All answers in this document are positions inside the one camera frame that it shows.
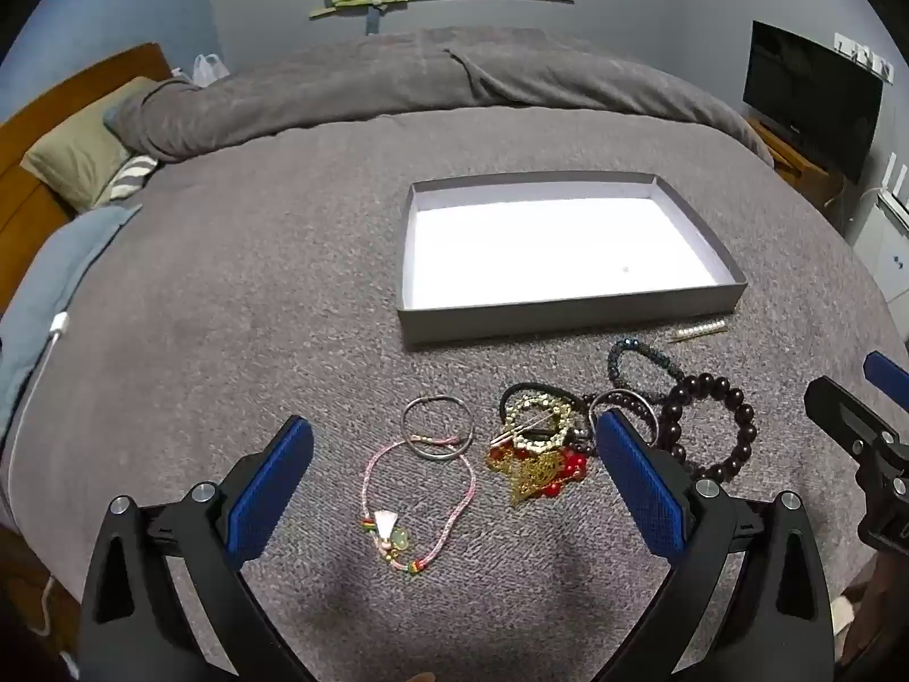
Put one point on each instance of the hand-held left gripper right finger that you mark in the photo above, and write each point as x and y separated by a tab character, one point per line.
639	490

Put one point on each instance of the shallow grey cardboard box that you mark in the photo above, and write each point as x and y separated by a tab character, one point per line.
554	256

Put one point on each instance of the gold filigree ornament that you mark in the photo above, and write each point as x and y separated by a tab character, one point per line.
529	479

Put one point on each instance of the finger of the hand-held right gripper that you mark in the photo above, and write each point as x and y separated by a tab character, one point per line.
845	412
884	373

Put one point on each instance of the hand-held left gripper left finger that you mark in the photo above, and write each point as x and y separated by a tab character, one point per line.
273	490

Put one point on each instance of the black flat television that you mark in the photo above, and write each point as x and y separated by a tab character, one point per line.
809	92

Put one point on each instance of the striped pillow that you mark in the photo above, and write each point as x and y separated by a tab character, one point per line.
131	174

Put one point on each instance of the blue-grey blanket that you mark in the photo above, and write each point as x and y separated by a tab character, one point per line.
57	263

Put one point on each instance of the wooden headboard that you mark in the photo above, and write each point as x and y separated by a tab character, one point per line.
21	227

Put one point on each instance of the wooden television stand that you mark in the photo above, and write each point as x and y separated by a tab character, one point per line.
795	156

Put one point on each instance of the folded grey duvet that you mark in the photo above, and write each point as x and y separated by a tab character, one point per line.
426	78

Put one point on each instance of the round pearl hair clip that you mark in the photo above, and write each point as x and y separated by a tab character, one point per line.
522	440

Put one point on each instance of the olive green pillow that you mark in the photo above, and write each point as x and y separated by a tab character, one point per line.
71	149

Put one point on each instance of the white plastic bag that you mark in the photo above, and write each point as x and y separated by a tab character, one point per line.
211	71

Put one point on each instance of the white appliance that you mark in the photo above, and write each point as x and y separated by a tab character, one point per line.
880	241

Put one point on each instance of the white router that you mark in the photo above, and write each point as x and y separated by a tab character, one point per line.
896	181

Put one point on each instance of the pearl bar hair clip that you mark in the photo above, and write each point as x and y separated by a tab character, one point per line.
703	329

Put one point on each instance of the white wall hooks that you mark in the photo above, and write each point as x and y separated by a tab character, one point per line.
863	55

